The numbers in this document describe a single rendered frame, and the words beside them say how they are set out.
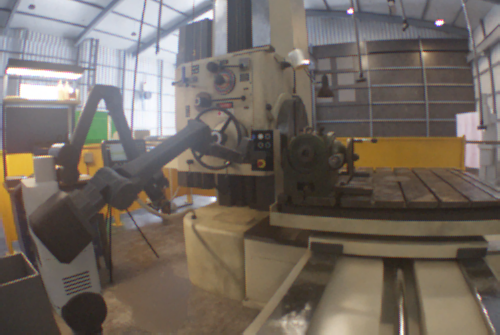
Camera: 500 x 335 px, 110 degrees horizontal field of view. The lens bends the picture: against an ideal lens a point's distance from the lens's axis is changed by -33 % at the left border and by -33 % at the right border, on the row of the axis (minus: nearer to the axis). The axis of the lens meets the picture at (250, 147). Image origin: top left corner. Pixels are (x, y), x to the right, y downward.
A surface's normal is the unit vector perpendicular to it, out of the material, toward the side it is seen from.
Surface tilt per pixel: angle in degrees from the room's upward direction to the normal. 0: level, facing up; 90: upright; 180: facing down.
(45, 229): 90
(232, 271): 90
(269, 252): 90
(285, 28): 90
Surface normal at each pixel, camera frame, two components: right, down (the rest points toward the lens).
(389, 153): -0.46, 0.05
